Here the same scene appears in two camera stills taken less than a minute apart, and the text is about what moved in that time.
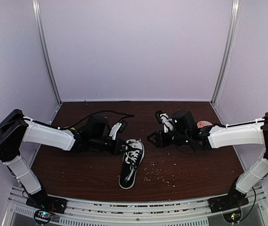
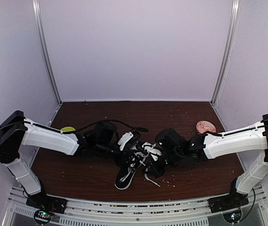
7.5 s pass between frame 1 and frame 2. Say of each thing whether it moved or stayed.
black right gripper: moved
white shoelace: moved
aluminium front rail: stayed
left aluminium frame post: stayed
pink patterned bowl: stayed
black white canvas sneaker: moved
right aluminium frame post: stayed
